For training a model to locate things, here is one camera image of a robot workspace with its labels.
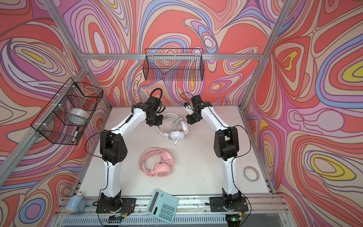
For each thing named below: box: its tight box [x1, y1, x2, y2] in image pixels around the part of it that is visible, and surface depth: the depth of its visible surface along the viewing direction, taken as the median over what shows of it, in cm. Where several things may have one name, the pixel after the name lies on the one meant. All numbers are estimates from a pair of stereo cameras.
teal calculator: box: [146, 189, 180, 224], surface depth 73 cm
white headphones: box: [156, 113, 190, 145], surface depth 88 cm
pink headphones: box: [138, 147, 176, 178], surface depth 83 cm
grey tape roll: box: [65, 107, 90, 126], surface depth 74 cm
